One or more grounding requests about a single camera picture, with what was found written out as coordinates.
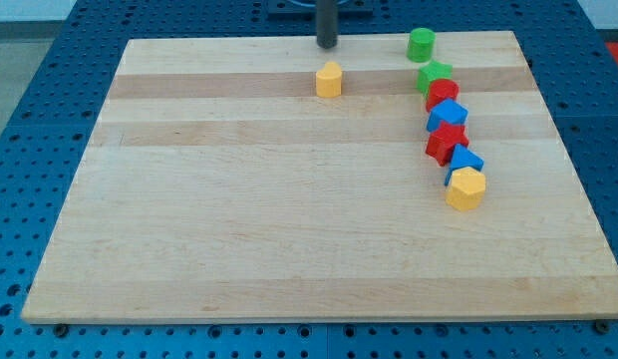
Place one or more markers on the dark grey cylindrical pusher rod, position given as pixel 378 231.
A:
pixel 326 18

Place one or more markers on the yellow heart block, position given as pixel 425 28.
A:
pixel 328 80

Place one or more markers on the green cylinder block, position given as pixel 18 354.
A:
pixel 421 44

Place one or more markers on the green star block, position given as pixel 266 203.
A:
pixel 433 71

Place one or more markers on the red cylinder block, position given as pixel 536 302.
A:
pixel 440 90

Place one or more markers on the red star block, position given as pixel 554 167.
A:
pixel 442 142

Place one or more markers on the blue triangle block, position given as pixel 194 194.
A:
pixel 463 157

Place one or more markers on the light wooden board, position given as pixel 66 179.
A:
pixel 217 187

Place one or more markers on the yellow pentagon block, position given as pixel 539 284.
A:
pixel 466 189

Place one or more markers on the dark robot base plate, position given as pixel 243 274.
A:
pixel 282 9

